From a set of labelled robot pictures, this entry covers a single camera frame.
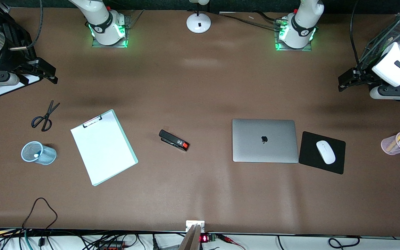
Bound grey wooden beam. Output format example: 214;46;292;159
178;224;201;250

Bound silver laptop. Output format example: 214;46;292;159
232;119;299;163

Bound black orange power strip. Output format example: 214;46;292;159
96;241;125;249

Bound thin black looped cable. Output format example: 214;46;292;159
22;197;58;231

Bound mint green clipboard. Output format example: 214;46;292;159
70;109;139;186

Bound yellow wooden stick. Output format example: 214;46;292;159
387;134;400;152

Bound white document sheet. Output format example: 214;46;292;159
0;74;41;96

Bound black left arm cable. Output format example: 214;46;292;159
349;0;364;70

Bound blue mesh pen cup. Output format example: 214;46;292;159
21;141;57;165

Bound black mouse pad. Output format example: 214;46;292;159
299;131;346;175

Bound black coiled floor cable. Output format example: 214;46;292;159
328;236;361;249

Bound white computer mouse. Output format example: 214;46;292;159
316;140;336;165

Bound white table edge bracket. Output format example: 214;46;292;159
186;220;205;233

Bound black scissors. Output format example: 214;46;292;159
31;100;61;132

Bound white round stand base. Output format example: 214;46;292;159
186;0;211;34

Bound black stapler red tip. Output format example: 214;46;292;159
159;130;189;152

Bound black table cable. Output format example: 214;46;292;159
254;10;284;23
219;13;281;30

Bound black document tray rack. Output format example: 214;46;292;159
0;3;43;97

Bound white paper sheet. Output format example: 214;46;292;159
71;112;135;185

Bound red wire pair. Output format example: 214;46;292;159
217;234;246;250

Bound pink translucent pen cup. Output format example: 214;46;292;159
381;131;400;155

